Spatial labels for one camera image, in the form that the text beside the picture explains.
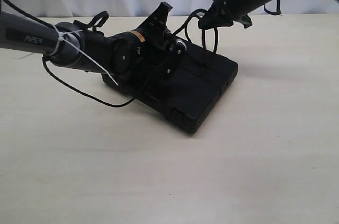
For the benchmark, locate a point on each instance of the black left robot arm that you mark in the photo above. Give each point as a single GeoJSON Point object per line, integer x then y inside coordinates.
{"type": "Point", "coordinates": [125, 47]}

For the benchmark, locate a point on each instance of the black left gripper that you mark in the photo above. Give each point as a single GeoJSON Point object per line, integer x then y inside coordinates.
{"type": "Point", "coordinates": [163, 50]}

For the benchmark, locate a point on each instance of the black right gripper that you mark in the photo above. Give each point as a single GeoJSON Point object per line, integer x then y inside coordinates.
{"type": "Point", "coordinates": [220, 15]}

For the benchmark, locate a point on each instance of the black plastic tool case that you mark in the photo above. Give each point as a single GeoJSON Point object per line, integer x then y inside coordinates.
{"type": "Point", "coordinates": [186, 99]}

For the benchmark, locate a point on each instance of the white zip tie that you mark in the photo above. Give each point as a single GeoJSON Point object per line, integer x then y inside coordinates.
{"type": "Point", "coordinates": [64, 48]}

